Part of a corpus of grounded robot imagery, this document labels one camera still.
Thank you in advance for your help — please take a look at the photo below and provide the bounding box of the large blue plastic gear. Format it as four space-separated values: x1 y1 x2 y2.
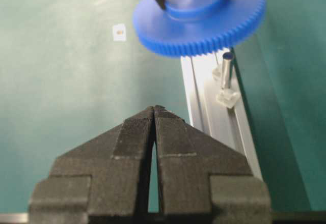
133 0 266 58

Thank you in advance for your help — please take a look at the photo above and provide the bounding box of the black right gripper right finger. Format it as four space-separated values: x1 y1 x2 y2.
154 105 271 223

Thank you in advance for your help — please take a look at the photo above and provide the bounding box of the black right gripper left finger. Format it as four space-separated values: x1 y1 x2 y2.
29 106 154 223

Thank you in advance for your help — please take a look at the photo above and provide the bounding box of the steel shaft mid rail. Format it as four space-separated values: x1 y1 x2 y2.
221 52 234 90

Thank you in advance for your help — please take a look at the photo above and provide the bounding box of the white sticker with dark dot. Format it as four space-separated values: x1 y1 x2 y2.
112 23 127 41

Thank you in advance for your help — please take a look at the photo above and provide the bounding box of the white plastic bracket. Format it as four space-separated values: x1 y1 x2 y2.
216 89 241 109

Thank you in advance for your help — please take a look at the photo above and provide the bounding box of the aluminium extrusion rail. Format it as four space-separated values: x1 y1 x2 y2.
180 48 262 179

